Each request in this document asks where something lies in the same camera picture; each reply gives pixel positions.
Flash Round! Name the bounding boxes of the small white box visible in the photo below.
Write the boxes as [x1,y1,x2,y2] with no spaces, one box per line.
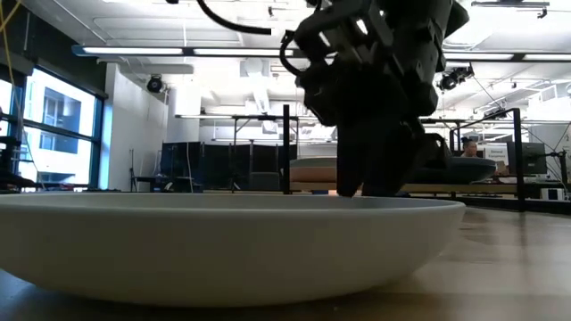
[539,186,567,202]

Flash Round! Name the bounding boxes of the person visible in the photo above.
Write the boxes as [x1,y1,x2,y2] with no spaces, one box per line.
[459,136,481,160]

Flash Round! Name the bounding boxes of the dark desktop monitor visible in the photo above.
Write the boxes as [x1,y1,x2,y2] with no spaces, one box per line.
[508,142,548,176]

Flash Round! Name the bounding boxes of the black-framed wooden shelf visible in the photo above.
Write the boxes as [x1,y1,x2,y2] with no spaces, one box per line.
[281,104,525,213]

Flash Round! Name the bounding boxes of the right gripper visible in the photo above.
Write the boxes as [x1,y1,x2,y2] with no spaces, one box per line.
[294,0,450,198]

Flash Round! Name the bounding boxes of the yellow cable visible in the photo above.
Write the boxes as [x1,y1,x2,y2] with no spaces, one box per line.
[0,0,32,152]

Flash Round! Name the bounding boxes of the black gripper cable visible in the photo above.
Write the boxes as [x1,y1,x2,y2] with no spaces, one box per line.
[195,0,273,36]

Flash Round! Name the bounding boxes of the black cable loop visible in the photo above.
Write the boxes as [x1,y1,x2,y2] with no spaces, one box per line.
[278,29,309,78]

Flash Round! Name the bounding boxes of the dark partition panels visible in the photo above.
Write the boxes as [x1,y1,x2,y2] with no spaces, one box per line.
[160,141,299,192]

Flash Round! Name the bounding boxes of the large black-framed window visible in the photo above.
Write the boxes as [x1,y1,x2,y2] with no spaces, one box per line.
[0,66,106,191]

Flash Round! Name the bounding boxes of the dark teal plate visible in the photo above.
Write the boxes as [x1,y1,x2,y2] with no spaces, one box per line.
[408,155,498,185]

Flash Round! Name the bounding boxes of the black background workbench frame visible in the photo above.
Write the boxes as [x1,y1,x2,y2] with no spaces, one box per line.
[176,113,300,193]

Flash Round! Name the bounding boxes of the long ceiling light strip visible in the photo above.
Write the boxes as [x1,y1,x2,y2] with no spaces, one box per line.
[70,44,571,63]

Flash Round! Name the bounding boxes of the white printed sign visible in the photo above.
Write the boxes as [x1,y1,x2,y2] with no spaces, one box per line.
[484,144,509,164]

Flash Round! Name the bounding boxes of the black metal table frame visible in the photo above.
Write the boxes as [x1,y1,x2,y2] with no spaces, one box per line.
[463,195,571,214]

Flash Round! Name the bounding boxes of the pale sage plate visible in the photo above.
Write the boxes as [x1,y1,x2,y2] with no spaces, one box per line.
[0,191,468,309]

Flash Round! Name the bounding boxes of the black ceiling spotlight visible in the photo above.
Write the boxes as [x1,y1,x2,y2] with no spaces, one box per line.
[145,74,164,95]
[436,65,475,93]

